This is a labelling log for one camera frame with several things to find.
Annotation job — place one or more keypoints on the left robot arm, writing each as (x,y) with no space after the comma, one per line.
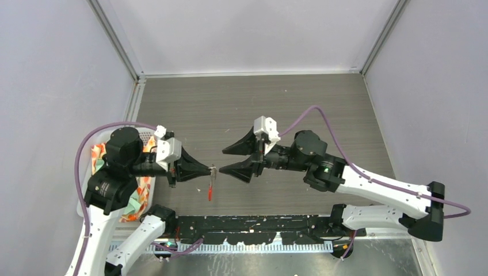
(108,192)

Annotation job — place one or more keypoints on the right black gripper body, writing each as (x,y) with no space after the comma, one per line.
(277,157)

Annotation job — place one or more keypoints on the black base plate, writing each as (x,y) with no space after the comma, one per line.
(255,230)

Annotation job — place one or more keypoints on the white plastic basket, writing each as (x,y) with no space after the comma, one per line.
(146,135)

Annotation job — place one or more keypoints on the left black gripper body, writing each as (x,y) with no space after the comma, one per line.
(154,168)

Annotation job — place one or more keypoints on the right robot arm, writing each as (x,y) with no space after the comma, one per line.
(414,208)

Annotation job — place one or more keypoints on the colourful patterned cloth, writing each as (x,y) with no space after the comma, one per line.
(140,198)

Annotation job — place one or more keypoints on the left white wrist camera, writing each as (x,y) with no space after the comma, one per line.
(168,150)

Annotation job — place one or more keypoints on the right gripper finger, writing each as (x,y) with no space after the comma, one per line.
(242,171)
(244,146)

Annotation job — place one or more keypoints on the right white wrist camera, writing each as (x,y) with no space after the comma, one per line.
(265,131)

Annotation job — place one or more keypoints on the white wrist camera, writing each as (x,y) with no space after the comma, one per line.
(168,150)
(265,131)

